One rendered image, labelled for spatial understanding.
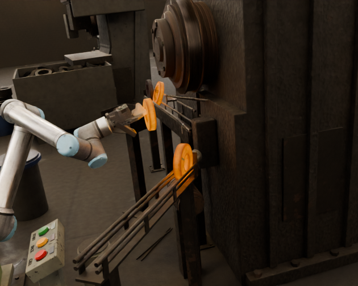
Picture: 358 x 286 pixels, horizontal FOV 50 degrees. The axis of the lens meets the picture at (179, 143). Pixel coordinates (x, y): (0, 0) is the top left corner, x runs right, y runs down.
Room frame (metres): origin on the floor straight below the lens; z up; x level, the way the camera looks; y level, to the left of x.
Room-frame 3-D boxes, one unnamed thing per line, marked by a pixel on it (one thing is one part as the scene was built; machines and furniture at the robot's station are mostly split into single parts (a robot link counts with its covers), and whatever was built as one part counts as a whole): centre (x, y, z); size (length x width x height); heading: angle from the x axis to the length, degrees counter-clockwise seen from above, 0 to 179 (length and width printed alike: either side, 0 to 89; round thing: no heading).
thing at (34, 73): (4.48, 1.25, 0.39); 1.03 x 0.83 x 0.79; 108
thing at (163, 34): (1.94, 0.04, 1.11); 0.28 x 0.06 x 0.28; 14
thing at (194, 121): (1.74, -0.13, 0.68); 0.11 x 0.08 x 0.24; 104
